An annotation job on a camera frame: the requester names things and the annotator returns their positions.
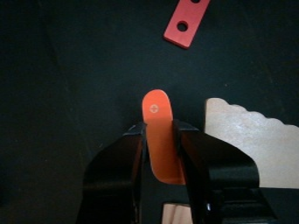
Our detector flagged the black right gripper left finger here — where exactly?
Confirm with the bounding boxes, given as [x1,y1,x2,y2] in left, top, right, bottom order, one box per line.
[75,122,148,224]

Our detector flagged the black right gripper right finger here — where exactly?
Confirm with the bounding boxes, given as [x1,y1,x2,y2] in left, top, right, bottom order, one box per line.
[172,118,278,224]

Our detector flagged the red wooden bar with holes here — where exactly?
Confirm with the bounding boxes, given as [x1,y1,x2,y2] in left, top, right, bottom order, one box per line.
[163,0,211,50]

